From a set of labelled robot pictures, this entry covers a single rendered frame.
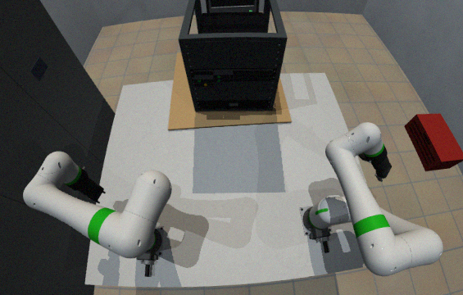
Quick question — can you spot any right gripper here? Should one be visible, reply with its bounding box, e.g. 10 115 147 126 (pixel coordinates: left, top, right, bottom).
358 146 392 182

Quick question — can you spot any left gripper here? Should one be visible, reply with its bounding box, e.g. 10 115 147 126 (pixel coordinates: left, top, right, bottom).
67 166 106 203

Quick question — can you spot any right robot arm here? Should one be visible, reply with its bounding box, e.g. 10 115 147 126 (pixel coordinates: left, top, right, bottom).
303 122 443 276

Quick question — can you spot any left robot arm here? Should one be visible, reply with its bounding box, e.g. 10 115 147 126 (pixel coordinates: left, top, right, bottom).
23 152 171 277

